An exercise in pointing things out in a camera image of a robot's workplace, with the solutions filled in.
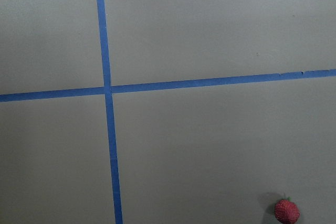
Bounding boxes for red strawberry on table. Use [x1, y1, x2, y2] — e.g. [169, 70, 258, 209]
[274, 198, 301, 224]

